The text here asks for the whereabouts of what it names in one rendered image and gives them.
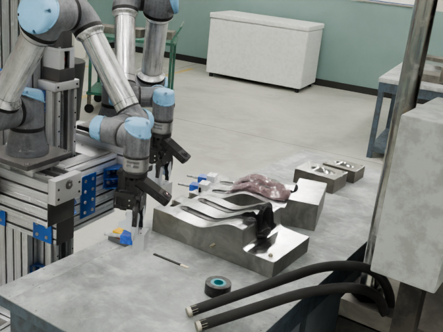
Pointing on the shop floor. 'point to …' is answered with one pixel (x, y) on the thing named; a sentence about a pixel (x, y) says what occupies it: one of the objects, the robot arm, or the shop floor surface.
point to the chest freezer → (264, 48)
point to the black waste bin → (79, 82)
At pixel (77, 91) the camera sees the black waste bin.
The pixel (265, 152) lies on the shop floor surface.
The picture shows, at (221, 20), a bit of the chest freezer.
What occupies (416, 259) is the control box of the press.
